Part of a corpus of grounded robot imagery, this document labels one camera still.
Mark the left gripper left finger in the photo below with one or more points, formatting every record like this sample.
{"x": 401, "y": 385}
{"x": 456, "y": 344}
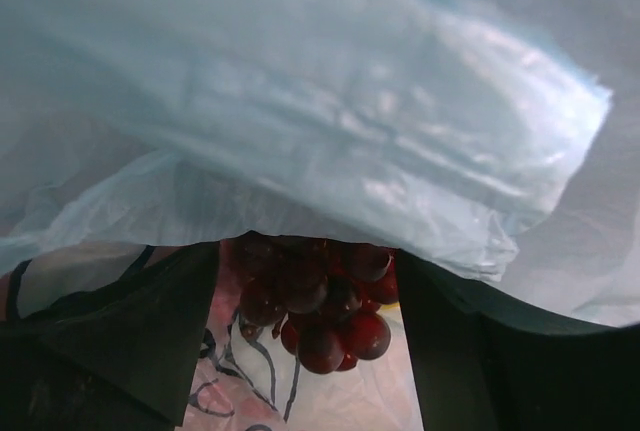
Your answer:
{"x": 118, "y": 358}

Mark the light blue plastic bag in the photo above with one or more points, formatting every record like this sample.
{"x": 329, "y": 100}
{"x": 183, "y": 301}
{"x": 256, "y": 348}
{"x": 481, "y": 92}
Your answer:
{"x": 496, "y": 139}

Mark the dark red fake grapes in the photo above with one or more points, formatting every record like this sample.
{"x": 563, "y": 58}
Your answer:
{"x": 320, "y": 298}

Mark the yellow fake fruit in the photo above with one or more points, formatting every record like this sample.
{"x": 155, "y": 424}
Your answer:
{"x": 389, "y": 307}

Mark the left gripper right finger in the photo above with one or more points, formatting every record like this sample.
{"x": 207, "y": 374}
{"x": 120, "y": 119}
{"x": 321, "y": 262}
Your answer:
{"x": 483, "y": 360}

